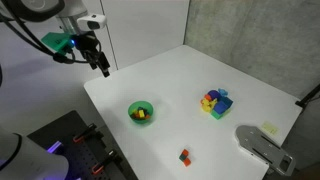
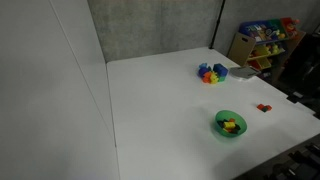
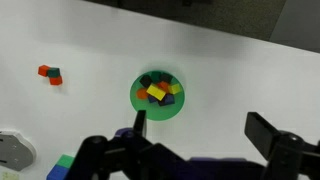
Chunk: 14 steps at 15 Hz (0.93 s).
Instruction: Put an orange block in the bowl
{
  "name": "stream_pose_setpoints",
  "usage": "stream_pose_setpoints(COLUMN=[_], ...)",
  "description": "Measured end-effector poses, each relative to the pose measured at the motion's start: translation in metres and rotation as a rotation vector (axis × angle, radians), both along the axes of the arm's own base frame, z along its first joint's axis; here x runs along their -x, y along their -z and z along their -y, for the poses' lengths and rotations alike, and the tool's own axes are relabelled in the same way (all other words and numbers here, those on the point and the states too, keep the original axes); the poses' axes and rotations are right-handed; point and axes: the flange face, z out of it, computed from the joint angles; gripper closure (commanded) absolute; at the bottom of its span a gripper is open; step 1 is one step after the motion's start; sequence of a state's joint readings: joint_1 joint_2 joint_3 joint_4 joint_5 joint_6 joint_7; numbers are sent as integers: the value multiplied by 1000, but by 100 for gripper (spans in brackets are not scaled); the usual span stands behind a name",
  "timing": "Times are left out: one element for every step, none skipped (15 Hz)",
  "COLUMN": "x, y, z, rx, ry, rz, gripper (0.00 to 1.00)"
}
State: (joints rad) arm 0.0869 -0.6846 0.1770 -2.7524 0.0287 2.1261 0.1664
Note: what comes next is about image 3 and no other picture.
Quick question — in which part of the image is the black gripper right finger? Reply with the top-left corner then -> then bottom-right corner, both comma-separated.
244,112 -> 320,180

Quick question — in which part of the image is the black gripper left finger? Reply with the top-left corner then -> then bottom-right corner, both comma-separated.
68,110 -> 188,180

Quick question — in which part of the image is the orange wooden cube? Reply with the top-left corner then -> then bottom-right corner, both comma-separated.
37,64 -> 52,78
49,75 -> 64,86
157,81 -> 170,93

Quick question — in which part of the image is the green plastic bowl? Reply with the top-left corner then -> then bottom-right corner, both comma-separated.
129,69 -> 186,122

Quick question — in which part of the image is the orange rounded wooden block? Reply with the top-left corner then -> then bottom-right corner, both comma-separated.
135,87 -> 150,100

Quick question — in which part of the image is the large yellow wooden block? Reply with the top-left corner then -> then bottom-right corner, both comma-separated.
145,83 -> 167,102

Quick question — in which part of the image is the dark blue wooden block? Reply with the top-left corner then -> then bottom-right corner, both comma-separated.
157,93 -> 176,108

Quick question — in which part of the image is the light green wooden block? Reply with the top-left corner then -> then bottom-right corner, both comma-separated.
54,153 -> 76,169

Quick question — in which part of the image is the large blue wooden block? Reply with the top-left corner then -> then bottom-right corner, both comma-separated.
45,164 -> 71,180

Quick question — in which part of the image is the black wooden cube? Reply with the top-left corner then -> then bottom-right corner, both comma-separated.
159,73 -> 174,84
139,74 -> 154,89

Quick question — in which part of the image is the small yellow wooden cube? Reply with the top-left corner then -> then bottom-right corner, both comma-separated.
168,83 -> 183,96

